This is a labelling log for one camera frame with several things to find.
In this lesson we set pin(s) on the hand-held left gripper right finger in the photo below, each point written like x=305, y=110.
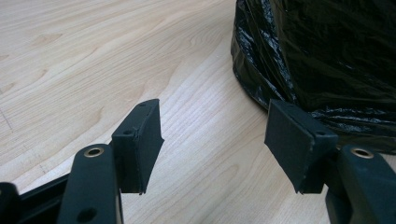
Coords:
x=295, y=146

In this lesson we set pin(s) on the black plastic garbage bag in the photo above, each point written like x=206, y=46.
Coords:
x=336, y=56

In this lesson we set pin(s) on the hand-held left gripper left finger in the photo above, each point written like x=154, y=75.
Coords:
x=141, y=149

